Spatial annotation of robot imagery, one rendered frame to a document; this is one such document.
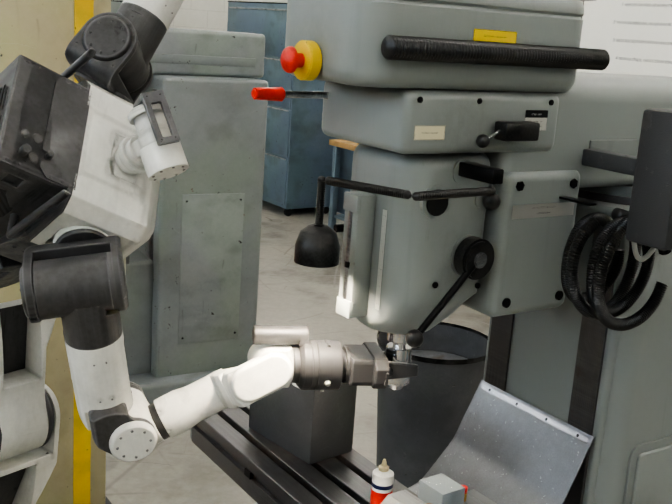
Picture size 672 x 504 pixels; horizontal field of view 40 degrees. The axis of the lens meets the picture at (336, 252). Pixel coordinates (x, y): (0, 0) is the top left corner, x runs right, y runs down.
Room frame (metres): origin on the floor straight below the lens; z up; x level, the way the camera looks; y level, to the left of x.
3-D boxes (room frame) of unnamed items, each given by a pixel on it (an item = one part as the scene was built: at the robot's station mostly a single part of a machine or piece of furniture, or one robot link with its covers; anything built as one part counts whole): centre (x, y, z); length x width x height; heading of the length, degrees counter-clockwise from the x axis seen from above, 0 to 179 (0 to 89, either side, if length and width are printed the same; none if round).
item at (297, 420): (1.88, 0.05, 1.03); 0.22 x 0.12 x 0.20; 42
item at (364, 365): (1.55, -0.04, 1.23); 0.13 x 0.12 x 0.10; 13
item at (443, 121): (1.59, -0.16, 1.68); 0.34 x 0.24 x 0.10; 124
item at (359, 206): (1.51, -0.03, 1.45); 0.04 x 0.04 x 0.21; 34
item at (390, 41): (1.47, -0.24, 1.79); 0.45 x 0.04 x 0.04; 124
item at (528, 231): (1.68, -0.29, 1.47); 0.24 x 0.19 x 0.26; 34
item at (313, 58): (1.44, 0.07, 1.76); 0.06 x 0.02 x 0.06; 34
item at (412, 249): (1.57, -0.13, 1.47); 0.21 x 0.19 x 0.32; 34
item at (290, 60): (1.43, 0.08, 1.76); 0.04 x 0.03 x 0.04; 34
